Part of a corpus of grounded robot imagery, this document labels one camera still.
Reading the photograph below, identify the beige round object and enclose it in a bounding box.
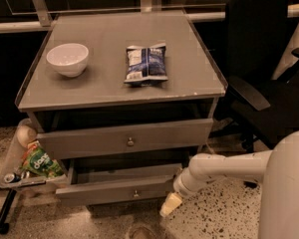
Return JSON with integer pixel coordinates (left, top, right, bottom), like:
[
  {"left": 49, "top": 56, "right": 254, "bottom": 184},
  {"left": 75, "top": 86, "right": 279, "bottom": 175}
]
[{"left": 16, "top": 125, "right": 37, "bottom": 147}]

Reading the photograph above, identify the grey drawer cabinet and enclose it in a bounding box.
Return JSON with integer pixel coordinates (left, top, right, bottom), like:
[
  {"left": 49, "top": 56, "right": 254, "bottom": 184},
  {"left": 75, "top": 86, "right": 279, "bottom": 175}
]
[{"left": 14, "top": 11, "right": 229, "bottom": 207}]

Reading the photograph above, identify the blue chip bag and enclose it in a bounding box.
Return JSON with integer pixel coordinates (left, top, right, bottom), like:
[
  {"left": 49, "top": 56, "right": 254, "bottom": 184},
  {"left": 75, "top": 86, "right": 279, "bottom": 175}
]
[{"left": 124, "top": 43, "right": 168, "bottom": 86}]

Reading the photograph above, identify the grey drawer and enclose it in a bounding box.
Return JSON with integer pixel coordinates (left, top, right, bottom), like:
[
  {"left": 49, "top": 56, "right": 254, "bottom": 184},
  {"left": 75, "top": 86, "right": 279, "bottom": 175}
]
[
  {"left": 56, "top": 158, "right": 182, "bottom": 205},
  {"left": 37, "top": 119, "right": 213, "bottom": 159}
]

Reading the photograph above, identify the white ceramic bowl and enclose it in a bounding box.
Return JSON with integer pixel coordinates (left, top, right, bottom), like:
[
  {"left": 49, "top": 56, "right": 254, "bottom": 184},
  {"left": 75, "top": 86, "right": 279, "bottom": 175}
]
[{"left": 46, "top": 43, "right": 89, "bottom": 78}]

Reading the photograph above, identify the black office chair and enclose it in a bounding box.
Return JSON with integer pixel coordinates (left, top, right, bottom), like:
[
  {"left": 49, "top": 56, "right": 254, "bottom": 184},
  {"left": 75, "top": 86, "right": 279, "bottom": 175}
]
[{"left": 215, "top": 0, "right": 299, "bottom": 152}]

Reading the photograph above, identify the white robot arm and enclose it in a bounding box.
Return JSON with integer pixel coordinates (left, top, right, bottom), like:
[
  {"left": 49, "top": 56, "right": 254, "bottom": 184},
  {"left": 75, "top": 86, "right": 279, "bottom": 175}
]
[{"left": 159, "top": 131, "right": 299, "bottom": 239}]

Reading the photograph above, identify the grey top drawer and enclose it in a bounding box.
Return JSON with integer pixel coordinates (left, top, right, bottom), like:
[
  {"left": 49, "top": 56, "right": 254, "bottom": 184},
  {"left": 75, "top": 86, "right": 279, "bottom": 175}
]
[{"left": 37, "top": 119, "right": 213, "bottom": 159}]

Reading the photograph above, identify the clear acrylic side bin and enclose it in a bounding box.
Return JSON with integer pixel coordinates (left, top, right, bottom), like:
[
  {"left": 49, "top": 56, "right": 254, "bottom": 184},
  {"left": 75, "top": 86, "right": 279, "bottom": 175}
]
[{"left": 0, "top": 118, "right": 69, "bottom": 190}]

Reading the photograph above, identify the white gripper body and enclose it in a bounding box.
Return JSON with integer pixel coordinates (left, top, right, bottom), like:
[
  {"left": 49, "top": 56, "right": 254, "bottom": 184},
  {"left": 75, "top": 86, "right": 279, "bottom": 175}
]
[{"left": 173, "top": 168, "right": 203, "bottom": 197}]

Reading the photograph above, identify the soda can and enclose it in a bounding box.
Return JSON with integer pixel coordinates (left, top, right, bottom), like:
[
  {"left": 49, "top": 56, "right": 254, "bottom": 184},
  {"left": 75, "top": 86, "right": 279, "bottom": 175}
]
[{"left": 4, "top": 172, "right": 21, "bottom": 183}]

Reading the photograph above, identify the metal railing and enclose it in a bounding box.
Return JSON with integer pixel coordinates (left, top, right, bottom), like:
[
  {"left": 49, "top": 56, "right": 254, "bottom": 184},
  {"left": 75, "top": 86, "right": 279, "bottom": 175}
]
[{"left": 0, "top": 0, "right": 299, "bottom": 36}]

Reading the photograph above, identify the black stand leg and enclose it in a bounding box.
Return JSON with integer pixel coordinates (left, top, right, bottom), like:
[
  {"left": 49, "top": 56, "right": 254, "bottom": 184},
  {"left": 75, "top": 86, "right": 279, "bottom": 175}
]
[{"left": 0, "top": 189, "right": 17, "bottom": 235}]

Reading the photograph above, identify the green snack bag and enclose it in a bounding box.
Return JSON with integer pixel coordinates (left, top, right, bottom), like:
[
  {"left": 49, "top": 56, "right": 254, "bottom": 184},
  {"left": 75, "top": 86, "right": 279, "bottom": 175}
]
[{"left": 21, "top": 141, "right": 64, "bottom": 178}]

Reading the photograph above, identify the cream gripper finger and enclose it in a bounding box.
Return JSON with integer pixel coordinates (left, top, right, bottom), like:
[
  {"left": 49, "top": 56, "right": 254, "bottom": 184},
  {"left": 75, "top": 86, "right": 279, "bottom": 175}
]
[{"left": 159, "top": 192, "right": 182, "bottom": 217}]

